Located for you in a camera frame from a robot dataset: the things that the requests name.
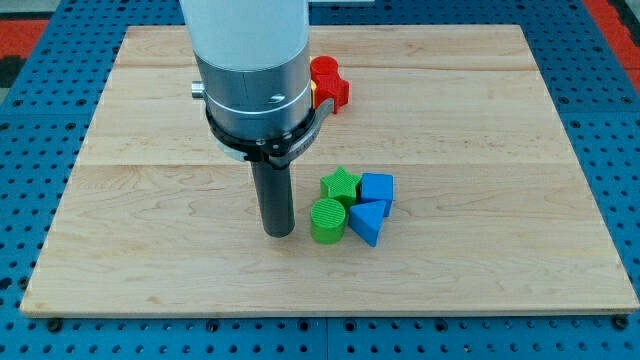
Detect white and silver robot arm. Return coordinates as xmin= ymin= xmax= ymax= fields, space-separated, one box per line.
xmin=180 ymin=0 xmax=335 ymax=168

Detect yellow hexagon block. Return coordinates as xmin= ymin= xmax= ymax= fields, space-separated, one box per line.
xmin=310 ymin=80 xmax=317 ymax=110

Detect green star block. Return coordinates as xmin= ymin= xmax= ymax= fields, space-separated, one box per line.
xmin=320 ymin=166 xmax=361 ymax=211

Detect green cylinder block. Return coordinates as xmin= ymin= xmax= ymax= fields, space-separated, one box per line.
xmin=310 ymin=198 xmax=346 ymax=245

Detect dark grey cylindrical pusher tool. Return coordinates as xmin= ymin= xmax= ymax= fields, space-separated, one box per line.
xmin=251 ymin=162 xmax=295 ymax=238

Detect blue cube block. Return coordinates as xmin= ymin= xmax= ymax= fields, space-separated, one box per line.
xmin=360 ymin=173 xmax=395 ymax=217

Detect blue triangle block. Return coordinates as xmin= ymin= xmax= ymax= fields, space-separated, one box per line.
xmin=348 ymin=201 xmax=386 ymax=247

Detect red star block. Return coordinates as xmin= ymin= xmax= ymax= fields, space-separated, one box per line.
xmin=312 ymin=73 xmax=350 ymax=114

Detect red cylinder block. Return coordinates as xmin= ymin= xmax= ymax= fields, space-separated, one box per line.
xmin=310 ymin=55 xmax=339 ymax=77

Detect wooden board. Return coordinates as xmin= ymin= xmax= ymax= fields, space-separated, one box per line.
xmin=21 ymin=25 xmax=639 ymax=318

